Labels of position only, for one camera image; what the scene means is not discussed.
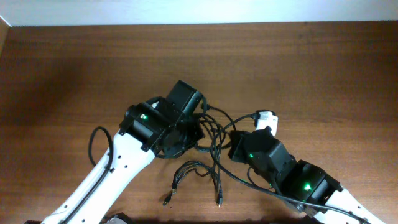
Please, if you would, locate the black USB cable thick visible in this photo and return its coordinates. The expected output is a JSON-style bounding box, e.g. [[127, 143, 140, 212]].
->
[[195, 114, 231, 208]]

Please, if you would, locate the camera cable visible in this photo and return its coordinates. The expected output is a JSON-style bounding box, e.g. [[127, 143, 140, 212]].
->
[[60, 126, 114, 224], [210, 112, 369, 223]]

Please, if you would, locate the right camera cable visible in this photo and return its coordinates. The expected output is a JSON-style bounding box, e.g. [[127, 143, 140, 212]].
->
[[210, 112, 369, 223]]

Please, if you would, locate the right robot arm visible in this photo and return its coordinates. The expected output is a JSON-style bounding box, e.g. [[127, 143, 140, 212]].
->
[[229, 127, 382, 223]]

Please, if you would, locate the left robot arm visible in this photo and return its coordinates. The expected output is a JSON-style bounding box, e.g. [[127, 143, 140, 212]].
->
[[43, 80, 206, 223]]

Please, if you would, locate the left camera cable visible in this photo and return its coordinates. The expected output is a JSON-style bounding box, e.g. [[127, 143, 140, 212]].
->
[[60, 126, 114, 224]]

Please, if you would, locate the black USB cable thin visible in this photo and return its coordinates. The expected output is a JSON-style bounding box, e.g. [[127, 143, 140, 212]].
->
[[162, 160, 223, 208]]

